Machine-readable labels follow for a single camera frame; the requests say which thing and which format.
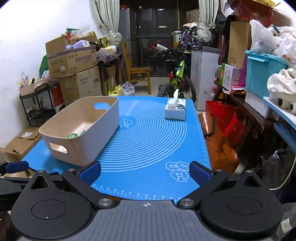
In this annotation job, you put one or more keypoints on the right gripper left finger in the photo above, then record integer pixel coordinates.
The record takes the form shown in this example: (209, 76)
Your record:
(80, 181)

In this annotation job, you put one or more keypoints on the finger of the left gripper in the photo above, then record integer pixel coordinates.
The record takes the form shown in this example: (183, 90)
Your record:
(13, 167)

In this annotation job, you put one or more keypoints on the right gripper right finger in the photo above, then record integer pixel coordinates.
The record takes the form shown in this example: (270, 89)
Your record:
(209, 181)

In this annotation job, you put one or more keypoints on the beige plastic storage bin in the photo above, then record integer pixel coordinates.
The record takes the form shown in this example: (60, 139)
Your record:
(94, 119)

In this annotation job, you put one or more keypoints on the green round ointment tin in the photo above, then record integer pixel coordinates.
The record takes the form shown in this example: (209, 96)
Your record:
(72, 135)

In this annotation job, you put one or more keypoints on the open cardboard box on floor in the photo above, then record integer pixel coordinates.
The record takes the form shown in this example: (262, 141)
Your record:
(22, 143)

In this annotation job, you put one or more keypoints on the orange red paper bag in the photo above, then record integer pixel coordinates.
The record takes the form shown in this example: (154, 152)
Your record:
(222, 131)

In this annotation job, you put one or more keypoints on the blue silicone baking mat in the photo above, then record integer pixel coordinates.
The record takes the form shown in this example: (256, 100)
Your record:
(148, 156)

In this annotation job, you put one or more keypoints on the black metal shelf rack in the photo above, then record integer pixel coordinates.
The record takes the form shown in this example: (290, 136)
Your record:
(39, 115)

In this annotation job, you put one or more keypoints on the white tissue pack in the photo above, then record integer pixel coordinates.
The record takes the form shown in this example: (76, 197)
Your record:
(176, 107)

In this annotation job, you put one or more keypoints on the yellow oil jug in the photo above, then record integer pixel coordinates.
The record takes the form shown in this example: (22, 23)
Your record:
(116, 92)

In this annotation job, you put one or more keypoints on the large lower cardboard box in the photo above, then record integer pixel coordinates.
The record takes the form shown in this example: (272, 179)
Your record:
(83, 84)

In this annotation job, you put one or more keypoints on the clear plastic bag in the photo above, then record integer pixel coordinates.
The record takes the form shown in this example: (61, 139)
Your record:
(128, 89)

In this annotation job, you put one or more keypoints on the green white carton box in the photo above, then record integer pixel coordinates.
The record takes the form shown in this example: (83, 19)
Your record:
(229, 76)

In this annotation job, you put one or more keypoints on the wooden chair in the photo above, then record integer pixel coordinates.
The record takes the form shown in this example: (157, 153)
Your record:
(146, 71)

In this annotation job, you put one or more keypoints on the upper stacked cardboard box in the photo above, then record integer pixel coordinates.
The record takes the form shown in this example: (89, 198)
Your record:
(63, 62)

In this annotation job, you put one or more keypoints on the white chest freezer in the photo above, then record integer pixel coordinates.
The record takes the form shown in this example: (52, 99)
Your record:
(204, 64)

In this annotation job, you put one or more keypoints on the teal plastic storage crate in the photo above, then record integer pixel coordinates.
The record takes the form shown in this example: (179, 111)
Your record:
(260, 66)

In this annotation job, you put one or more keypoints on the green black bicycle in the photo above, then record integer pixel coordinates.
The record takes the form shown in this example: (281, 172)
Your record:
(175, 66)

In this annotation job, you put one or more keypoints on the brown paper bag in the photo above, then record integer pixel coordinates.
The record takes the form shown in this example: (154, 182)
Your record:
(240, 41)

